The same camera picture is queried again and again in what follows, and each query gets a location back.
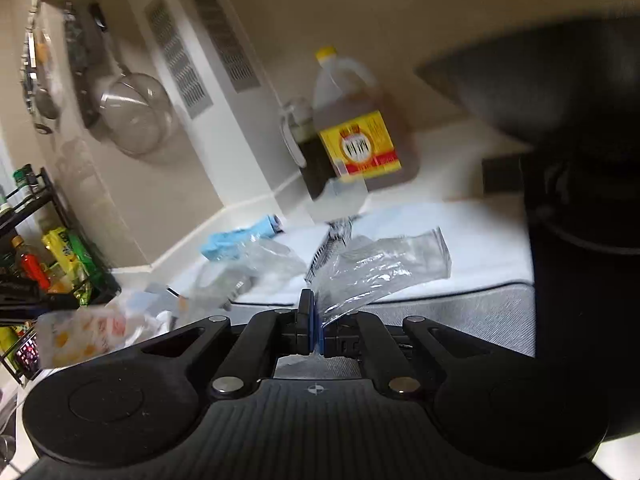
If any crumpled white wrapper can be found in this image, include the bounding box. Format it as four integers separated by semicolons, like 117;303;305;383
142;282;191;333

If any grey felt mat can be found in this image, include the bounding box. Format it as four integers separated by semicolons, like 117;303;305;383
235;282;536;381

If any crumpled clear plastic wrap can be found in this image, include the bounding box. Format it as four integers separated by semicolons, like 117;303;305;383
190;237;307;311

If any metal mesh strainer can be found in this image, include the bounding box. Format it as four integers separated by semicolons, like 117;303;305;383
87;2;176;158

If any cooking wine jug yellow label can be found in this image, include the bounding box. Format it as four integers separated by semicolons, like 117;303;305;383
311;46;420;192

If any hanging metal ladle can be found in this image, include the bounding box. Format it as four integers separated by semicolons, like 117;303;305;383
22;0;63;136

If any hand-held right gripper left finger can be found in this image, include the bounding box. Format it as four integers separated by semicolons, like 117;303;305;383
142;287;318;401

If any hanging dark utensil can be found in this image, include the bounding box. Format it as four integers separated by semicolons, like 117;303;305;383
62;2;103;128

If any white orange printed packet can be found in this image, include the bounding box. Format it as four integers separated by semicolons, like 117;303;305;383
35;305;146;368

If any green cap bottle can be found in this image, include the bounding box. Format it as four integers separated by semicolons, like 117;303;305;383
12;164;40;197

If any oil bottle red handle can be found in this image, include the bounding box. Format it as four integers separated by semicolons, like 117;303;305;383
11;234;52;292

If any translucent plastic container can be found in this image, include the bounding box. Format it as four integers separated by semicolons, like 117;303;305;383
312;177;368;226

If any white mat geometric print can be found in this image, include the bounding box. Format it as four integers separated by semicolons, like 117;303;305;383
235;202;532;306

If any clear plastic bag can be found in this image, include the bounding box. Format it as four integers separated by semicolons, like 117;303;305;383
305;226;452;322

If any black wok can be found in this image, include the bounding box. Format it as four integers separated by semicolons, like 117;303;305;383
415;10;640;161

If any yellow green snack packet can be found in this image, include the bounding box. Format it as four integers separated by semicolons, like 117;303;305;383
41;226;107;307

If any black gas stove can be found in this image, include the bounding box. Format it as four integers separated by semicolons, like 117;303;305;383
482;152;640;461

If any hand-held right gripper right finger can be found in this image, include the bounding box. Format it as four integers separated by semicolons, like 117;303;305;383
317;311;496;400

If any dark sauce dispenser bottle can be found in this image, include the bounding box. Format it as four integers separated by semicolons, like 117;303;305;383
280;97;341;201

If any white wall vent grille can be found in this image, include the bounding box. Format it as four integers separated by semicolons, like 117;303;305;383
145;0;213;121
182;0;261;93

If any black wire rack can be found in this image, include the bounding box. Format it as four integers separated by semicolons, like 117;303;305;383
0;167;122;386

